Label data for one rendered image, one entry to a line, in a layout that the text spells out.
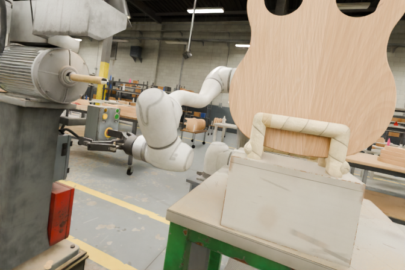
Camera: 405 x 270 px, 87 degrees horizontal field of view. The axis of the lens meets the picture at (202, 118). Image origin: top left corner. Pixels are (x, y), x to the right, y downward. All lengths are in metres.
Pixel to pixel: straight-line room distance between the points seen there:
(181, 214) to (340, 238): 0.35
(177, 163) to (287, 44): 0.45
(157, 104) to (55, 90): 0.65
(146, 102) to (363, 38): 0.52
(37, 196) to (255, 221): 1.15
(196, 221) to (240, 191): 0.13
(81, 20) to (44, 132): 0.65
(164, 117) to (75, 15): 0.52
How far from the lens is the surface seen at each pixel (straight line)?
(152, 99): 0.59
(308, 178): 0.51
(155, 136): 0.63
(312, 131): 0.51
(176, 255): 0.66
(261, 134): 0.51
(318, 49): 0.57
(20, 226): 1.47
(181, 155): 0.68
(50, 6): 1.07
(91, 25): 0.89
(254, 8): 0.60
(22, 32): 1.35
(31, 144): 1.32
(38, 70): 1.12
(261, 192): 0.52
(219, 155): 1.45
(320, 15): 0.59
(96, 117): 1.31
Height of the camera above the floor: 1.20
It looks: 3 degrees down
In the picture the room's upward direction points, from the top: 9 degrees clockwise
